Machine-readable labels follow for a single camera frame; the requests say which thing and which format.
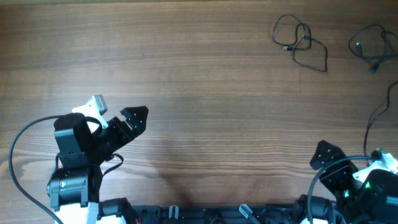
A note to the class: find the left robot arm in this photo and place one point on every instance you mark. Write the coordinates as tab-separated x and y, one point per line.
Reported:
84	144

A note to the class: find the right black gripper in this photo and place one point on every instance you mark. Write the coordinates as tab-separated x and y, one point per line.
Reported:
334	154

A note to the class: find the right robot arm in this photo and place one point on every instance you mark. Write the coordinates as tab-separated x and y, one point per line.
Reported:
374	201

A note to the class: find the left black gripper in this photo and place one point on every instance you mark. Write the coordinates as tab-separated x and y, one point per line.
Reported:
127	135

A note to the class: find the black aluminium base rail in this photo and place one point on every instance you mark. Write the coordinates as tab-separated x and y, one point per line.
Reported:
274	213

